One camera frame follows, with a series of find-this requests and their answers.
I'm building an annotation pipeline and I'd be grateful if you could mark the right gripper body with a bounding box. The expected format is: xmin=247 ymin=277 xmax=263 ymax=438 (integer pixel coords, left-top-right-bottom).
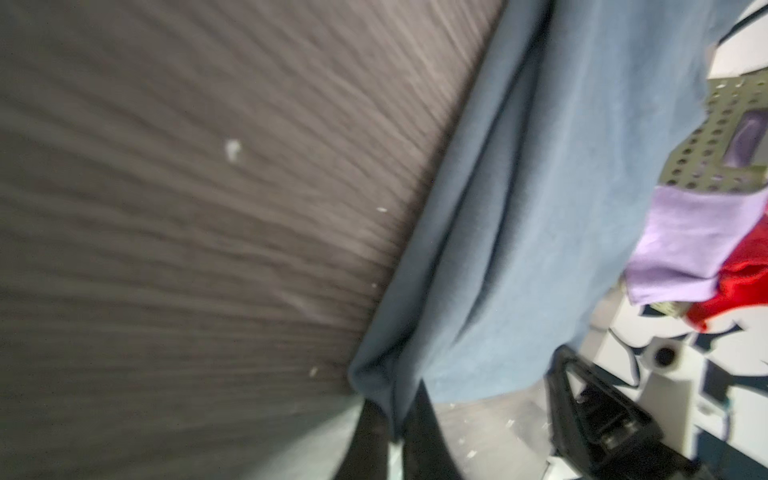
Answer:
xmin=545 ymin=345 xmax=702 ymax=480

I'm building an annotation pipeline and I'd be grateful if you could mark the pale green plastic basket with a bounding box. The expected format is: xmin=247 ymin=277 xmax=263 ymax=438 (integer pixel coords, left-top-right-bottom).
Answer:
xmin=658 ymin=73 xmax=767 ymax=306

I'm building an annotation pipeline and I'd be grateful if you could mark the lilac t shirt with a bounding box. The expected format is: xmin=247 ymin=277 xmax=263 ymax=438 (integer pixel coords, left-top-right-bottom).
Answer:
xmin=624 ymin=110 xmax=767 ymax=305

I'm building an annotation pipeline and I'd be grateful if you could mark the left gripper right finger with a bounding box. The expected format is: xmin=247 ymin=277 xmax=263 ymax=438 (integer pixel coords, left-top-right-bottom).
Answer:
xmin=403 ymin=383 xmax=463 ymax=480

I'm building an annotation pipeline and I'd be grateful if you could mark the red t shirt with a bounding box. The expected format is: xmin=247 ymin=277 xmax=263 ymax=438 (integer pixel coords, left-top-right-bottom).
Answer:
xmin=686 ymin=215 xmax=767 ymax=331

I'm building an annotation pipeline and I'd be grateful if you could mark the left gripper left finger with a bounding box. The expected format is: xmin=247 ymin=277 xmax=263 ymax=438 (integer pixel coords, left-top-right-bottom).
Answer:
xmin=333 ymin=400 xmax=389 ymax=480

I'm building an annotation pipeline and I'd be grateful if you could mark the grey t shirt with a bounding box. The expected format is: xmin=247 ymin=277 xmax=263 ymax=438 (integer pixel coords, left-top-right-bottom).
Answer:
xmin=348 ymin=1 xmax=747 ymax=437

